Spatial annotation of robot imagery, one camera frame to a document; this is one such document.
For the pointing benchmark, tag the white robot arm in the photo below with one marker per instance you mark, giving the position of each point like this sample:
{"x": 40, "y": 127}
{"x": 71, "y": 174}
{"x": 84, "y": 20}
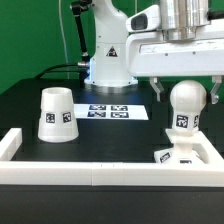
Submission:
{"x": 170, "y": 38}

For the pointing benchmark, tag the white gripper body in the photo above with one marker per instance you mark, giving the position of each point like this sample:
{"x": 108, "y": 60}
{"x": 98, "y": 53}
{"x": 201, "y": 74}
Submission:
{"x": 148, "y": 55}

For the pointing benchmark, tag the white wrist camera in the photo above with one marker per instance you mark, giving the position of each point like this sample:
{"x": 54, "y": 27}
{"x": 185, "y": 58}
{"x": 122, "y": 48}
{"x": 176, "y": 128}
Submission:
{"x": 148, "y": 19}

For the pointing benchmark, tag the white U-shaped fence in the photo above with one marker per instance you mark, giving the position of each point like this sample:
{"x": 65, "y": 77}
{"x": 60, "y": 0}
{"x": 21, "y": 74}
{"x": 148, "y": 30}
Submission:
{"x": 101, "y": 174}

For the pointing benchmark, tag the white lamp shade cone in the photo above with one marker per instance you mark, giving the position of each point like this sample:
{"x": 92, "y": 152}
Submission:
{"x": 57, "y": 123}

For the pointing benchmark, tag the white lamp base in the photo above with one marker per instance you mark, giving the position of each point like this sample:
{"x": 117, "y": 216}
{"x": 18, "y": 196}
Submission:
{"x": 181, "y": 152}

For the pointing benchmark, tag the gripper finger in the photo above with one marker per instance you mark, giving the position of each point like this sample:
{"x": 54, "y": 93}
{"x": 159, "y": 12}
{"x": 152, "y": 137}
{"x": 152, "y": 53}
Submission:
{"x": 213, "y": 94}
{"x": 157, "y": 87}

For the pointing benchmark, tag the white sheet with markers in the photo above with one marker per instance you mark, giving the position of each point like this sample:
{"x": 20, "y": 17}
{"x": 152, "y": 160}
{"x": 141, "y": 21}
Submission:
{"x": 110, "y": 112}

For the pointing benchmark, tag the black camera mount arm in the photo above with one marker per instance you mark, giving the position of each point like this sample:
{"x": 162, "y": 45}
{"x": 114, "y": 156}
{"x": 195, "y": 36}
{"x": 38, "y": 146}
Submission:
{"x": 78, "y": 7}

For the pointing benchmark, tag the white lamp bulb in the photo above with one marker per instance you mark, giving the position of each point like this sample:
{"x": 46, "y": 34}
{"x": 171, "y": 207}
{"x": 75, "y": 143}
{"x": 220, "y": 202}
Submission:
{"x": 188, "y": 98}

